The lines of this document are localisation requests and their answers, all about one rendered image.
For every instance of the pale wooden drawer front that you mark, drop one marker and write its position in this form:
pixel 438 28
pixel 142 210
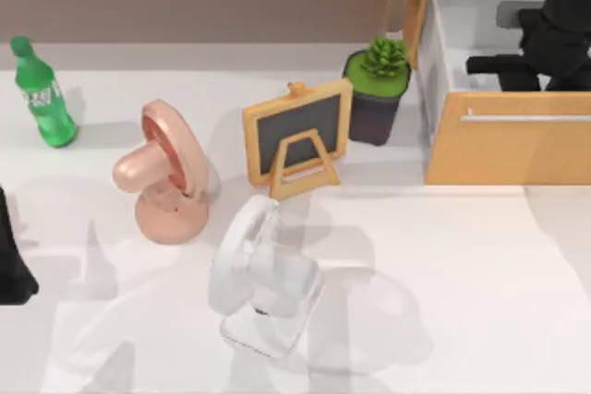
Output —
pixel 508 154

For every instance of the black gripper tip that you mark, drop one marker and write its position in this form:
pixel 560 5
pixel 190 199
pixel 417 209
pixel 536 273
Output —
pixel 11 269

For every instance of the green plant in dark pot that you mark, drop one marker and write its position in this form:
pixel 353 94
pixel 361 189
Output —
pixel 376 89

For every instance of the wooden framed blackboard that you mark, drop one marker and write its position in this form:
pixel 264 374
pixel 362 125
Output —
pixel 295 128

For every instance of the white desk fan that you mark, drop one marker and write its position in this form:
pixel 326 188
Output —
pixel 277 274

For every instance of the pink desk fan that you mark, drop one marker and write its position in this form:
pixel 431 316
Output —
pixel 161 182

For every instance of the green bottle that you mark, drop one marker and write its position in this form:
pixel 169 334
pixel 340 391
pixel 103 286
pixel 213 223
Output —
pixel 45 108

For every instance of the grey drawer inside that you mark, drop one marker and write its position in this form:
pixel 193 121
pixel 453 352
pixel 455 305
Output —
pixel 457 29

